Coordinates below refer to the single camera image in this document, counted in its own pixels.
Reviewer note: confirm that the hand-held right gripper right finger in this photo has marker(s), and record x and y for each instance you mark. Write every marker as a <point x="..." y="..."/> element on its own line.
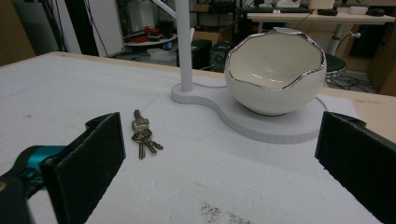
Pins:
<point x="358" y="161"/>

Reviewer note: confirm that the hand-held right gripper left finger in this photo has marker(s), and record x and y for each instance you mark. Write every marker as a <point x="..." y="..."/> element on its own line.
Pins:
<point x="84" y="168"/>

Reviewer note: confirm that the bunch of metal keys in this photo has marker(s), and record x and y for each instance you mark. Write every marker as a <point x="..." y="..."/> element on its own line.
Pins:
<point x="141" y="135"/>

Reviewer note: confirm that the white eggshell bowl silver rim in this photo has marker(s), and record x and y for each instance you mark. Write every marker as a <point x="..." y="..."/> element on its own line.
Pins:
<point x="274" y="93"/>

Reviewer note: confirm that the white foam table mat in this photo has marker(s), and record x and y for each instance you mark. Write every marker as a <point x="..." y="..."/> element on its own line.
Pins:
<point x="77" y="90"/>

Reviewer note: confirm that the black round stool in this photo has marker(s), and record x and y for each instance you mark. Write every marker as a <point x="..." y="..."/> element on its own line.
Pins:
<point x="335" y="65"/>

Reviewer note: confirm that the large cardboard sheet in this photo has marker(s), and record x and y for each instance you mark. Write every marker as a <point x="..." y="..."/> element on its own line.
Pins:
<point x="384" y="62"/>

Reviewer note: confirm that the round white table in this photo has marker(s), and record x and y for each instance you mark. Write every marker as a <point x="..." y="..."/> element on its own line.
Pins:
<point x="149" y="42"/>

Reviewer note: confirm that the white board panel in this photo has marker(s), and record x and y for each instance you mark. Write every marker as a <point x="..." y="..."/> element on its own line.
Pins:
<point x="107" y="25"/>

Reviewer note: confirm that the black computer mouse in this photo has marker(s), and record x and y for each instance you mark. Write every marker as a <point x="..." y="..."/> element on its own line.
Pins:
<point x="375" y="12"/>

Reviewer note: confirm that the white desk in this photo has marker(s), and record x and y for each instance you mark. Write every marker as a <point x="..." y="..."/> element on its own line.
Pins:
<point x="311" y="18"/>

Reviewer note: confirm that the white small tray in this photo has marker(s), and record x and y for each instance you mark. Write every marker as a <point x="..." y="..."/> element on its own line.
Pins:
<point x="358" y="10"/>

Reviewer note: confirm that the brown wooden panel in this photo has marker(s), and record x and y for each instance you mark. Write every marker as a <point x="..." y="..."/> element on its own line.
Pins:
<point x="14" y="31"/>

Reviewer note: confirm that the white stand with pole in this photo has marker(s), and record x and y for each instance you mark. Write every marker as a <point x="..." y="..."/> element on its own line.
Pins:
<point x="186" y="46"/>

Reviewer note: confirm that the black speaker box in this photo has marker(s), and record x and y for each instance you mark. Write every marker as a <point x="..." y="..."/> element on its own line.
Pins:
<point x="201" y="54"/>

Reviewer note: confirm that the black computer case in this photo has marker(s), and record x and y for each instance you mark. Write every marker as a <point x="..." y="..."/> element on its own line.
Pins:
<point x="219" y="56"/>

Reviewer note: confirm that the small cardboard box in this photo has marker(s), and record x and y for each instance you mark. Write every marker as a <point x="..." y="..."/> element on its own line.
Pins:
<point x="205" y="36"/>

